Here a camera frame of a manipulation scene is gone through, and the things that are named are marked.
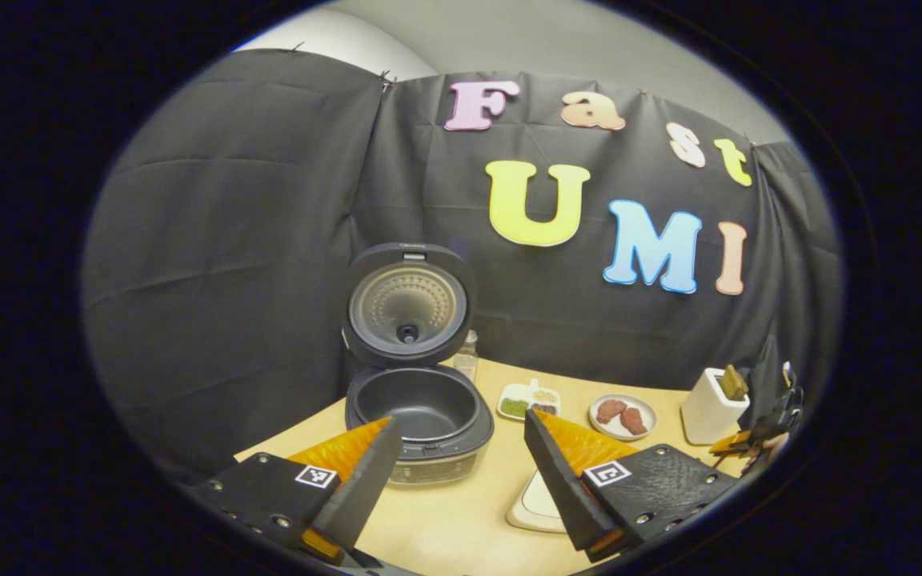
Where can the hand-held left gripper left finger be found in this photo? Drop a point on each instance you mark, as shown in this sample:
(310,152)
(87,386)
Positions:
(365,488)

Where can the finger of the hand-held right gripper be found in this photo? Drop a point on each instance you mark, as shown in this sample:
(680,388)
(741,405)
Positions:
(731,442)
(763,392)

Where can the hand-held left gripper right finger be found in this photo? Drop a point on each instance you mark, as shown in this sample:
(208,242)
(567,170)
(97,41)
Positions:
(561,488)

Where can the dark grey rice cooker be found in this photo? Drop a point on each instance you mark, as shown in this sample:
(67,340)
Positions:
(421,400)

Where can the white utensil holder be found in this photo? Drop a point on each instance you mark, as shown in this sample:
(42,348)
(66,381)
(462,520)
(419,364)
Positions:
(705,416)

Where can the clear glass dish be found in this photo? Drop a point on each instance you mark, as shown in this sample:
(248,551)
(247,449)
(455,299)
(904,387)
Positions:
(521,516)

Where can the white round plate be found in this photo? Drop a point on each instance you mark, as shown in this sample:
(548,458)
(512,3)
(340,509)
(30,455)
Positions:
(625,434)

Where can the brown meat piece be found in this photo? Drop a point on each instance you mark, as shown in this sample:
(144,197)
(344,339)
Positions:
(610,410)
(635,422)

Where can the white divided bean dish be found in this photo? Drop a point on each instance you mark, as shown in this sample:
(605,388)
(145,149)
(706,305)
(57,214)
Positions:
(525,402)

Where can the small glass bottle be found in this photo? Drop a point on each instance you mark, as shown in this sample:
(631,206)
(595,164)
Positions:
(467,360)

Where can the black backdrop cloth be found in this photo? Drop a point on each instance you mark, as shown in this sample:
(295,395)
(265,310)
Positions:
(253,240)

